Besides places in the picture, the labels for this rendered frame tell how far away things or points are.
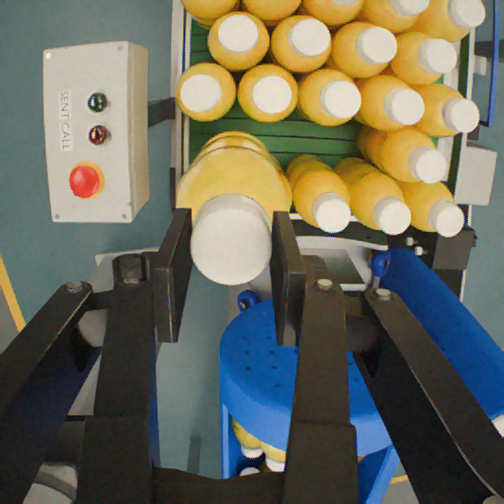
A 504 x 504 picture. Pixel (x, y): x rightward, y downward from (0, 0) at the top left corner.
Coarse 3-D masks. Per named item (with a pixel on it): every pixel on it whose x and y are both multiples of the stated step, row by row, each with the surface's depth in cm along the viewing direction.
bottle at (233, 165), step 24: (216, 144) 29; (240, 144) 28; (264, 144) 37; (192, 168) 24; (216, 168) 22; (240, 168) 22; (264, 168) 23; (192, 192) 22; (216, 192) 21; (240, 192) 21; (264, 192) 22; (192, 216) 22; (264, 216) 21
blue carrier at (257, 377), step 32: (256, 320) 57; (224, 352) 50; (256, 352) 50; (288, 352) 50; (352, 352) 51; (224, 384) 49; (256, 384) 45; (288, 384) 45; (352, 384) 45; (224, 416) 52; (256, 416) 44; (288, 416) 41; (352, 416) 40; (224, 448) 55; (384, 448) 63; (384, 480) 48
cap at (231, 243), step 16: (208, 208) 20; (224, 208) 19; (240, 208) 19; (208, 224) 19; (224, 224) 19; (240, 224) 19; (256, 224) 19; (192, 240) 19; (208, 240) 19; (224, 240) 19; (240, 240) 19; (256, 240) 19; (192, 256) 19; (208, 256) 19; (224, 256) 20; (240, 256) 20; (256, 256) 20; (208, 272) 20; (224, 272) 20; (240, 272) 20; (256, 272) 20
